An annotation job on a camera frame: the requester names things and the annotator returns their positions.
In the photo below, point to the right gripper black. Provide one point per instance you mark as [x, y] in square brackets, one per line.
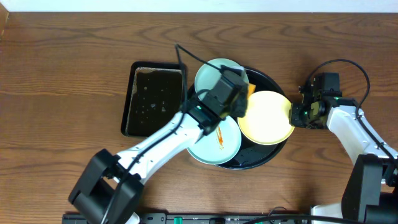
[295, 120]

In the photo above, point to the yellow sponge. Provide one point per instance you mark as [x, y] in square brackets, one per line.
[251, 89]

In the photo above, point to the yellow plate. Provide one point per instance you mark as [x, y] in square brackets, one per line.
[267, 118]

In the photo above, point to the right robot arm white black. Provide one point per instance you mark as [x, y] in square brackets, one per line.
[370, 195]

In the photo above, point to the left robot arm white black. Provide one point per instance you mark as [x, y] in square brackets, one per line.
[110, 187]

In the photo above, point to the round black serving tray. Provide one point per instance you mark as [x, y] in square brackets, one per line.
[250, 154]

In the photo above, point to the black rectangular water tray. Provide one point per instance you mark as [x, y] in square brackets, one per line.
[154, 94]

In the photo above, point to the upper light blue plate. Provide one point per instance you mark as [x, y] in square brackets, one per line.
[207, 76]

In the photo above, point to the light blue plate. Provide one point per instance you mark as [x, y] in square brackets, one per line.
[207, 76]
[220, 146]

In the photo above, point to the lower light blue plate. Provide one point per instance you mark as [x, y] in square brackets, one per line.
[220, 146]

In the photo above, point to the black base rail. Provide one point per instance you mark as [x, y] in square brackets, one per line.
[162, 218]

